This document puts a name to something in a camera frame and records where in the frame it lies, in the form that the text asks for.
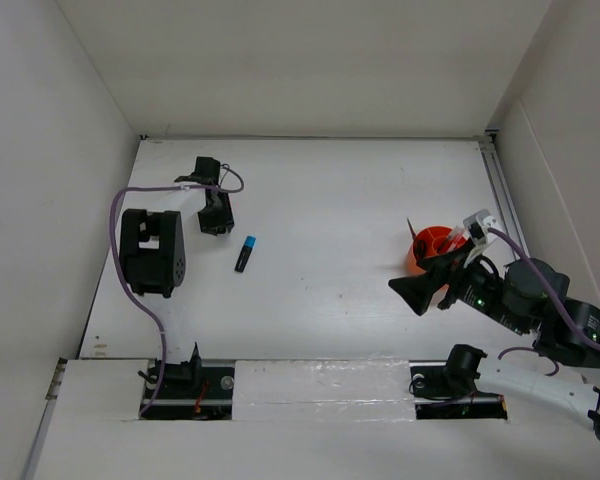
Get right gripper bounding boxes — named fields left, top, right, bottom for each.
left=386, top=235, right=528, bottom=334

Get blue capped highlighter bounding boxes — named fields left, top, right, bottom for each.
left=234, top=236, right=256, bottom=273

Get pink pen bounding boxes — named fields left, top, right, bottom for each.
left=448, top=226, right=465, bottom=251

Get black gel pen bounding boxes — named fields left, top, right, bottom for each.
left=443, top=226, right=464, bottom=252

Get black handled scissors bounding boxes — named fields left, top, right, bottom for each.
left=406, top=218, right=427, bottom=261

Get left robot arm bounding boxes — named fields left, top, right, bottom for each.
left=109, top=156, right=244, bottom=399

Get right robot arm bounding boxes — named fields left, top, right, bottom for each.
left=388, top=249, right=600, bottom=441

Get orange round divided container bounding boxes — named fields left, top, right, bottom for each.
left=405, top=225, right=468, bottom=275

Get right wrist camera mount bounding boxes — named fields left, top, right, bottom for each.
left=463, top=209, right=501, bottom=265

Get aluminium rail right side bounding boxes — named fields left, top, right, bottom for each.
left=479, top=130, right=551, bottom=321

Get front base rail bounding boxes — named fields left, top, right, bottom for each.
left=58, top=360, right=507, bottom=424

